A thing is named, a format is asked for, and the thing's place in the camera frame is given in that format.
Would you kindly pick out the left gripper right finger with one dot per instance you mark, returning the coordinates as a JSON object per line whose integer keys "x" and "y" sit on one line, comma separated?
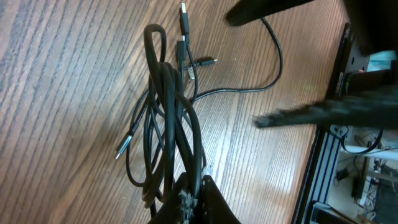
{"x": 214, "y": 208}

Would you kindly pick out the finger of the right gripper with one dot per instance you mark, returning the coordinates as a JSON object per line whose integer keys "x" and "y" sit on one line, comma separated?
{"x": 246, "y": 11}
{"x": 370, "y": 110}

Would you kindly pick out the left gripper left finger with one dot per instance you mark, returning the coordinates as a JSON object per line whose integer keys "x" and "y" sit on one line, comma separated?
{"x": 172, "y": 210}

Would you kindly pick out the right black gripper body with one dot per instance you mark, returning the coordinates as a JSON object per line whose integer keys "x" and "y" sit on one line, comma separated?
{"x": 374, "y": 23}

